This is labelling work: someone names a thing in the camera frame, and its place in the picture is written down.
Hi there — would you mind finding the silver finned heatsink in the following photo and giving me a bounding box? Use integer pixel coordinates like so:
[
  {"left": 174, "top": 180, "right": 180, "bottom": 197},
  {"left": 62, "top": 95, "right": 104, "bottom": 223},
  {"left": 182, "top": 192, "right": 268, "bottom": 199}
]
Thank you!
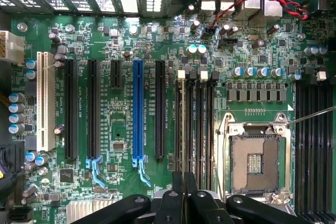
[{"left": 65, "top": 198, "right": 118, "bottom": 223}]

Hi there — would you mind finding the black power connector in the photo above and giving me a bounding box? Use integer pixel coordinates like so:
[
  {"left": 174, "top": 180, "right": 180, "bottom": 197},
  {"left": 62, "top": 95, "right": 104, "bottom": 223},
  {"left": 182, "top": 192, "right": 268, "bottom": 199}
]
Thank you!
[{"left": 0, "top": 141, "right": 26, "bottom": 201}]

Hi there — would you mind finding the white power connector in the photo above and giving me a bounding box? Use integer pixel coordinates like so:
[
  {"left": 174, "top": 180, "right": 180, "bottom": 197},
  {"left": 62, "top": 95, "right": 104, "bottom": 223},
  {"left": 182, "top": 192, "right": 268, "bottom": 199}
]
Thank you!
[{"left": 0, "top": 30, "right": 26, "bottom": 67}]

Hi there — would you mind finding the blue long expansion slot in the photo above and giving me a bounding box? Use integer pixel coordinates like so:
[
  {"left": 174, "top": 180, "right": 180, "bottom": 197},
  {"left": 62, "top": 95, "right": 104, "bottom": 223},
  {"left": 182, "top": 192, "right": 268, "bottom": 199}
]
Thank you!
[{"left": 132, "top": 60, "right": 152, "bottom": 188}]

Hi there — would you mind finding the black short expansion slot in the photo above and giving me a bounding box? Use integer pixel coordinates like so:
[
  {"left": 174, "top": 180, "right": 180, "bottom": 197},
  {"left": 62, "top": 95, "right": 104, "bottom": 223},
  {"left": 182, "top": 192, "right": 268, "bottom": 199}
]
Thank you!
[{"left": 110, "top": 60, "right": 123, "bottom": 90}]

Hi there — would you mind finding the large silver port block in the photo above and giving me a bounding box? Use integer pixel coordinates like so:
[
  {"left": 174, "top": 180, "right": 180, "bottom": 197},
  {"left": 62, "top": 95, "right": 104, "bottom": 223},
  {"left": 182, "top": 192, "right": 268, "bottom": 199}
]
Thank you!
[
  {"left": 262, "top": 0, "right": 285, "bottom": 18},
  {"left": 240, "top": 0, "right": 264, "bottom": 22}
]

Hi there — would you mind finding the RAM slot with black latches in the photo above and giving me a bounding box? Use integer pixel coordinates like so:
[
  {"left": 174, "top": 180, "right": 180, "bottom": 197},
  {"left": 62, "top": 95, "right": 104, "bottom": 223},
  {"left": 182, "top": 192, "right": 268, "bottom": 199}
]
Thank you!
[
  {"left": 319, "top": 81, "right": 331, "bottom": 224},
  {"left": 295, "top": 66, "right": 315, "bottom": 219},
  {"left": 186, "top": 70, "right": 197, "bottom": 175},
  {"left": 208, "top": 70, "right": 221, "bottom": 192}
]

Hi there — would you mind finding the silver CPU socket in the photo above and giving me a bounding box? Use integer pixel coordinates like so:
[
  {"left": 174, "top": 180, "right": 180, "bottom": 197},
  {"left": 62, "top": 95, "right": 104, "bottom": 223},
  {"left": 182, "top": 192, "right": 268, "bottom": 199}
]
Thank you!
[{"left": 215, "top": 112, "right": 294, "bottom": 207}]

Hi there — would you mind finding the green Dell motherboard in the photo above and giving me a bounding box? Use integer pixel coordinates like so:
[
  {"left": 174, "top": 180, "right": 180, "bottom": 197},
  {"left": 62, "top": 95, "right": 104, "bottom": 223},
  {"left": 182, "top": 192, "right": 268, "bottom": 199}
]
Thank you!
[{"left": 9, "top": 11, "right": 336, "bottom": 224}]

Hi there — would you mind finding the white PCI expansion slot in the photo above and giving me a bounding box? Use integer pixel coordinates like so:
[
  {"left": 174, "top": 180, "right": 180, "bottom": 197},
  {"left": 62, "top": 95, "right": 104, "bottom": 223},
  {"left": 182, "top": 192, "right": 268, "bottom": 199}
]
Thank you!
[{"left": 36, "top": 51, "right": 57, "bottom": 153}]

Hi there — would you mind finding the black long expansion slot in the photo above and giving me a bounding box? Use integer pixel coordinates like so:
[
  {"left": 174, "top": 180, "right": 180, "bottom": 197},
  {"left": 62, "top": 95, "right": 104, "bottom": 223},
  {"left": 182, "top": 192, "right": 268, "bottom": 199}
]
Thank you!
[
  {"left": 64, "top": 58, "right": 79, "bottom": 160},
  {"left": 86, "top": 59, "right": 107, "bottom": 189},
  {"left": 154, "top": 60, "right": 167, "bottom": 159}
]

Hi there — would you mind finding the small silver USB port block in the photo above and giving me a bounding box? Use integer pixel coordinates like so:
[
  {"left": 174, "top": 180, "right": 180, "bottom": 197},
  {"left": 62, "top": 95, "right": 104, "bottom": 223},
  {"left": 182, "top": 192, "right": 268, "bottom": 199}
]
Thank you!
[
  {"left": 200, "top": 0, "right": 218, "bottom": 13},
  {"left": 218, "top": 0, "right": 235, "bottom": 13}
]

